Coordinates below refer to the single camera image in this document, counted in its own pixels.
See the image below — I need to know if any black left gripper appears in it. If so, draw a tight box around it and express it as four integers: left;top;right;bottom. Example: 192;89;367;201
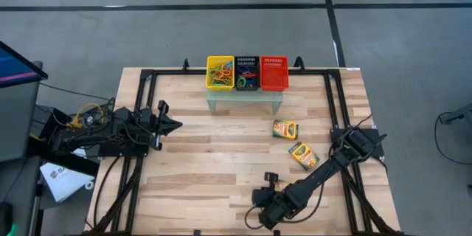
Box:
147;100;184;151

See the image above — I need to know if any orange rubber band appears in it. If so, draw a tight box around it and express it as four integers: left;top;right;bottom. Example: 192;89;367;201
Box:
212;63;229;78

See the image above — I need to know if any yellow plastic basket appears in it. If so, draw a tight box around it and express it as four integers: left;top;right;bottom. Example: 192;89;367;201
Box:
205;55;235;92

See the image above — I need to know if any pale green riser shelf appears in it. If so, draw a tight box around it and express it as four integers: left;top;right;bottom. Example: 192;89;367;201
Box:
205;90;284;115

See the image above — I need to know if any black plastic basket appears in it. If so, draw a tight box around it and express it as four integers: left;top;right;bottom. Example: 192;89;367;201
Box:
233;56;261;92

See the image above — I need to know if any red plastic basket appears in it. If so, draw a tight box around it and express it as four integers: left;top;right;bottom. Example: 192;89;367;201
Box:
260;55;290;92

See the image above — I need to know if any white paper sheet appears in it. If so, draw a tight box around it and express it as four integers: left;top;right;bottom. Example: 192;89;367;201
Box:
39;162;96;204

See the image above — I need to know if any grey cabinet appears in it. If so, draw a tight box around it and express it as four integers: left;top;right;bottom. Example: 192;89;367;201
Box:
0;60;44;162

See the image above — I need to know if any blue screen monitor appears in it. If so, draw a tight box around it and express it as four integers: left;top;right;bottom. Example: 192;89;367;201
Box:
0;40;49;89

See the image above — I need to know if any grey metal stand leg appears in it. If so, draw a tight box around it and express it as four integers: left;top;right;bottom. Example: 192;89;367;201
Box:
438;102;472;125

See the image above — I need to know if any black looped gripper cable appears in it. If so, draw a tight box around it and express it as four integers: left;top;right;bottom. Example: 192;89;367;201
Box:
244;204;266;230

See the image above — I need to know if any yellow cable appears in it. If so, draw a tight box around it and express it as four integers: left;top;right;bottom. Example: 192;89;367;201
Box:
68;102;106;130

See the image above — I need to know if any thin black cable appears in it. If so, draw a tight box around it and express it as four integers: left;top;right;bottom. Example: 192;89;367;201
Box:
39;80;117;101

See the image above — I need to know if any black floor cable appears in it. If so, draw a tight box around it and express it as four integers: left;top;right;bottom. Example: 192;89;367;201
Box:
433;110;472;166

